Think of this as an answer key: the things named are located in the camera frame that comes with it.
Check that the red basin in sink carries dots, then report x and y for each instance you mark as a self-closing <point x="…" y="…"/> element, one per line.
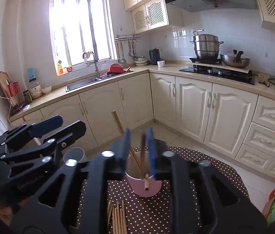
<point x="115" y="68"/>

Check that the black gas stove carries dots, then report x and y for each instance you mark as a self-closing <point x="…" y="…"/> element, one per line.
<point x="215" y="68"/>

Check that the chrome sink faucet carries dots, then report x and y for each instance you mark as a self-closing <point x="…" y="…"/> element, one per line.
<point x="90" y="59"/>

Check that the steel wok with lid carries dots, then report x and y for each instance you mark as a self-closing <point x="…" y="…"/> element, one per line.
<point x="237" y="59"/>

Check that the small white bowl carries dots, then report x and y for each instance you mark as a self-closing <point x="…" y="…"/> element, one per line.
<point x="47" y="89"/>

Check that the white mug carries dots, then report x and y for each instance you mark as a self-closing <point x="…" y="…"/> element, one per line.
<point x="161" y="63"/>

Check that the wall utensil rack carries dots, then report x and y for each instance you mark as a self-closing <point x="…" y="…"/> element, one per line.
<point x="127" y="37"/>

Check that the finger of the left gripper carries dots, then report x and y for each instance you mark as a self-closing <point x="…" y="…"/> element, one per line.
<point x="15" y="139"/>
<point x="55" y="142"/>

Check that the pink ceramic utensil cup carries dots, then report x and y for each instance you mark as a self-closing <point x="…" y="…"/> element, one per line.
<point x="142" y="187"/>

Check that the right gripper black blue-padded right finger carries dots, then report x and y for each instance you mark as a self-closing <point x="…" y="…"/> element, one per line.
<point x="202" y="199"/>

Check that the stacked white dishes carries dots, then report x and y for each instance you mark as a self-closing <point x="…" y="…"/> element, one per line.
<point x="141" y="61"/>

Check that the stainless steel steamer pot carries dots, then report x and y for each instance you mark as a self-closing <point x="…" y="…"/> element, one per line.
<point x="206" y="46"/>

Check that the grey cup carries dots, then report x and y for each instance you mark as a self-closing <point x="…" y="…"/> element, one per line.
<point x="74" y="156"/>

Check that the dark small jar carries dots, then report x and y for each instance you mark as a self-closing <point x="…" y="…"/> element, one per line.
<point x="27" y="97"/>

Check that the black electric kettle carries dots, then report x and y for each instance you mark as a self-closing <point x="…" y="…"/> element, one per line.
<point x="154" y="56"/>

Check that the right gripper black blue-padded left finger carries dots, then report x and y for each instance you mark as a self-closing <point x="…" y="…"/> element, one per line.
<point x="74" y="199"/>

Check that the orange bottle on windowsill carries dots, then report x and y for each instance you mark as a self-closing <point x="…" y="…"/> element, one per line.
<point x="59" y="68"/>

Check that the brown polka dot tablecloth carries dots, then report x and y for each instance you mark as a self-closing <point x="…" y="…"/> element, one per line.
<point x="152" y="215"/>

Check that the clear jar with blue lid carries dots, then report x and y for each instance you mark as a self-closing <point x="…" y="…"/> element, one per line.
<point x="34" y="85"/>

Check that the wooden cutting board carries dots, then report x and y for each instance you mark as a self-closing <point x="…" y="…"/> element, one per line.
<point x="10" y="89"/>

